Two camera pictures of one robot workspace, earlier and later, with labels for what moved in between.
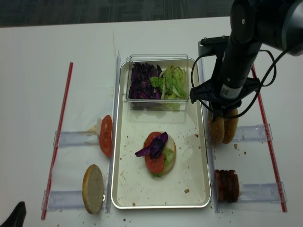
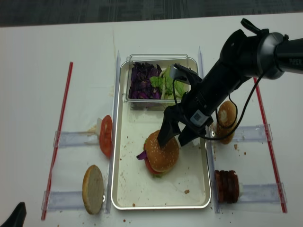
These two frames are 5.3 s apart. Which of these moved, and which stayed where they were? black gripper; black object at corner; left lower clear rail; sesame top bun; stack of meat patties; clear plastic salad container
Moved: black gripper; sesame top bun
Stayed: black object at corner; left lower clear rail; clear plastic salad container; stack of meat patties
